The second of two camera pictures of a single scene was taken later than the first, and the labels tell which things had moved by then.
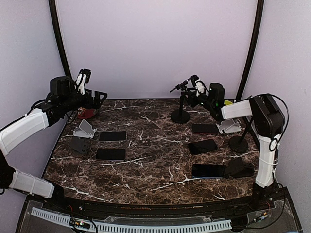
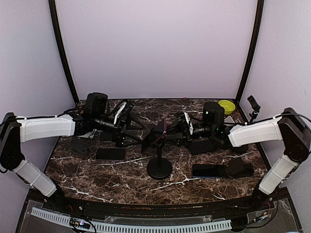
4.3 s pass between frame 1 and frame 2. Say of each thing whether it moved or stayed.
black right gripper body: moved
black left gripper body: moved
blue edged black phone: stayed
